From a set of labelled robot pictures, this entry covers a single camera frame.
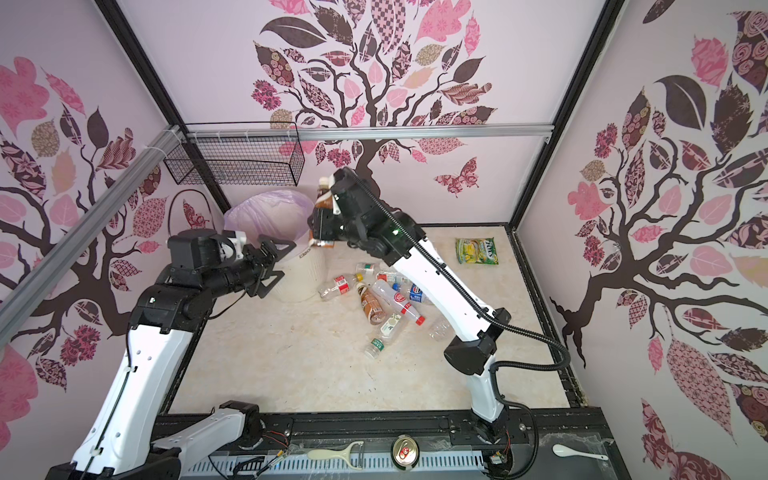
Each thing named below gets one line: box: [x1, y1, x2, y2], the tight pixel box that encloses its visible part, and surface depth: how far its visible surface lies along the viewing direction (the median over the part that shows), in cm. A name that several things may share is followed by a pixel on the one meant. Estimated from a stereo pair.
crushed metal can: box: [391, 434, 421, 471], surface depth 63 cm
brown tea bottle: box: [316, 176, 331, 199], surface depth 66 cm
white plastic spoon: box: [552, 444, 609, 461], surface depth 72 cm
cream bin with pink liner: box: [224, 190, 325, 303], surface depth 94 cm
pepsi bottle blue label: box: [392, 282, 423, 303], surface depth 101 cm
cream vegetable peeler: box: [307, 441, 365, 470], surface depth 71 cm
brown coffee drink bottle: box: [356, 283, 387, 325], surface depth 92 cm
